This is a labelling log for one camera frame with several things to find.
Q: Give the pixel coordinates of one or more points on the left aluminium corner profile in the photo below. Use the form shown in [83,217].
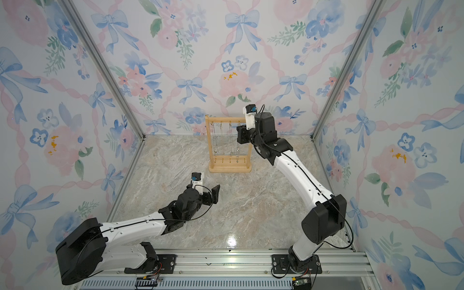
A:
[75,19]

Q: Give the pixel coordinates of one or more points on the right aluminium corner profile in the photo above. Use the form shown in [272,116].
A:
[360,40]

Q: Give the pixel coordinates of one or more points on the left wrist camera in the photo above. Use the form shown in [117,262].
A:
[197,181]

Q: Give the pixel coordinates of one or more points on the green circuit board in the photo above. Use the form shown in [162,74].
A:
[301,283]

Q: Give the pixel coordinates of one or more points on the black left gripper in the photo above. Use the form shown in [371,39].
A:
[209,200]

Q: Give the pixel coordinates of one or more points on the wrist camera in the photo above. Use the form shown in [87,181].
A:
[249,112]
[197,181]

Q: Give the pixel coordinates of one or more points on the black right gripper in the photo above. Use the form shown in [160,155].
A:
[243,132]

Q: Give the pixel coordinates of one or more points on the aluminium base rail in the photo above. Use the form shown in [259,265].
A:
[235,269]

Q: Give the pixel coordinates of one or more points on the wooden jewelry display stand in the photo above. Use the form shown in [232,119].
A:
[226,154]

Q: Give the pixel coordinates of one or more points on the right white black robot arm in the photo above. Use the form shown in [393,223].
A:
[326,211]

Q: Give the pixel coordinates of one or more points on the aluminium corner profile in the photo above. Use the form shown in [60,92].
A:
[360,40]
[75,19]

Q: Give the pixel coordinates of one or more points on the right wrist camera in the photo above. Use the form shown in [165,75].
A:
[249,112]

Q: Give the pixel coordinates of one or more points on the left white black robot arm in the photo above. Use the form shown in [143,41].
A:
[94,247]

